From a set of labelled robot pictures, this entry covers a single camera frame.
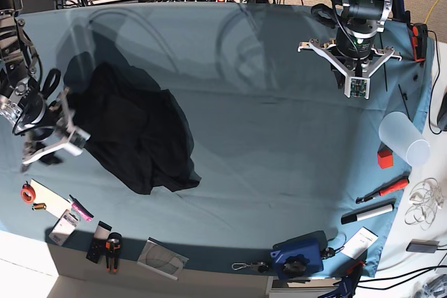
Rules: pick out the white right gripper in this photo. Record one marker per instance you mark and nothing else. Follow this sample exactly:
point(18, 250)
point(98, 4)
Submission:
point(56, 131)

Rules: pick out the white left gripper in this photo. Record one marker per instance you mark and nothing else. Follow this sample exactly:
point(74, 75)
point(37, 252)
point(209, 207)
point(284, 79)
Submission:
point(352, 75)

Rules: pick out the black t-shirt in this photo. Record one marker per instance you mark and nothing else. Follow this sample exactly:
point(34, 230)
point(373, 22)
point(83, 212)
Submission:
point(138, 131)

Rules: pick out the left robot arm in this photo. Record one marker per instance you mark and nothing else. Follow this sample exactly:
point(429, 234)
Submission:
point(352, 53)

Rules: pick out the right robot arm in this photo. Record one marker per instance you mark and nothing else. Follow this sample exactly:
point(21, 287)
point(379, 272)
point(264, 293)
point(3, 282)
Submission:
point(24, 87)

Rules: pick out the long black rod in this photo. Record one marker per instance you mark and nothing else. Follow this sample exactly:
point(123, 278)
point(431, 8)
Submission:
point(385, 77)

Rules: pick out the white paper sheet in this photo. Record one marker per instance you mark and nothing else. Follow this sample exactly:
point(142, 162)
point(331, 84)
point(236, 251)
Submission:
point(55, 204)

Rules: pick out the orange tape roll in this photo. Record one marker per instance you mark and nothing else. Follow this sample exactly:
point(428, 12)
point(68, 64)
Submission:
point(28, 193)

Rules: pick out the short black rod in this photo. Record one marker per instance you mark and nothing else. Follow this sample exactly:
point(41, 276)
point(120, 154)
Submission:
point(404, 99)

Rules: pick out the pink packaged item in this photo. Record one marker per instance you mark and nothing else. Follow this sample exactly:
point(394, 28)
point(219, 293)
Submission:
point(82, 211)

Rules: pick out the gold battery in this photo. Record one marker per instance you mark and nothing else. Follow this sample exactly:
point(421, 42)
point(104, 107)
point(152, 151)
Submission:
point(39, 206)

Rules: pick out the translucent plastic cup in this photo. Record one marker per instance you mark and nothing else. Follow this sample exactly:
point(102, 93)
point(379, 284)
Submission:
point(399, 134)

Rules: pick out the battery blister pack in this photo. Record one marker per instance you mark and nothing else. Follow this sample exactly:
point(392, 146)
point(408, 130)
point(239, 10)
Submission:
point(64, 227)

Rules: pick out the red cube block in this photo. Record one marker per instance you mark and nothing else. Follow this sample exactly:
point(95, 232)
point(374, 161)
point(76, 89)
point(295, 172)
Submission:
point(385, 158)

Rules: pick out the orange black clamp tool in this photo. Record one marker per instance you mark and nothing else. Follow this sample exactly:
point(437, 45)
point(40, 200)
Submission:
point(419, 34)

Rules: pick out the orange black pliers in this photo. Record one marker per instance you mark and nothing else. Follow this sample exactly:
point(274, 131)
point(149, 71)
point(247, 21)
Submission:
point(113, 248)

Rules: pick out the black and white marker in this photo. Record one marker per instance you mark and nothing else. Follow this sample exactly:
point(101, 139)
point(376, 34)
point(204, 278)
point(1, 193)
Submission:
point(366, 214)

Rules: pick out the clear cd sleeve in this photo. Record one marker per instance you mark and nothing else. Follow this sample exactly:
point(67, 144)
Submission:
point(161, 260)

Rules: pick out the white booklet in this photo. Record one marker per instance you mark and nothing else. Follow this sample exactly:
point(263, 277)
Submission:
point(359, 243)

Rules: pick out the blue case with knob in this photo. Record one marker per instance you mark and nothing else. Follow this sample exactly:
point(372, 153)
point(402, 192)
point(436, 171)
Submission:
point(297, 259)

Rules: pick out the grey phone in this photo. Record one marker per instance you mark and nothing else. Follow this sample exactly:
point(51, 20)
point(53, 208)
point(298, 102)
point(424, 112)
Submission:
point(419, 246)

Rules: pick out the silver carabiner keyring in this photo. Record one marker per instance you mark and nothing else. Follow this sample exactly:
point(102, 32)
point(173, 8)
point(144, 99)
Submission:
point(260, 267)

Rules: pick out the red handled screwdriver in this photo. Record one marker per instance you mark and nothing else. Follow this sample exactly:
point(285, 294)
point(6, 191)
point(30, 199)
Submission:
point(395, 186)

